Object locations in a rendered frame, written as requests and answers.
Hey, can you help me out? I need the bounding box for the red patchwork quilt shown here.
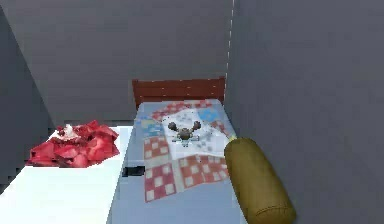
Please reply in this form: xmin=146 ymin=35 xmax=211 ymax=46
xmin=135 ymin=99 xmax=238 ymax=204

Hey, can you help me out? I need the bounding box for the red crumpled cloth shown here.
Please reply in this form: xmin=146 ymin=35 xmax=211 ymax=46
xmin=25 ymin=119 xmax=121 ymax=168

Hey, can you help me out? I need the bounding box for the brown teddy bear doll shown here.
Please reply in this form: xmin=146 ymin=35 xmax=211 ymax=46
xmin=167 ymin=120 xmax=202 ymax=148

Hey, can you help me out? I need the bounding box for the small black flat object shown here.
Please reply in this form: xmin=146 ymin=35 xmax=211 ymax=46
xmin=121 ymin=165 xmax=146 ymax=178

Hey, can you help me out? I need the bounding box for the bed with red-brown headboard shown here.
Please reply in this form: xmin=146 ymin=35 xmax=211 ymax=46
xmin=106 ymin=77 xmax=249 ymax=224

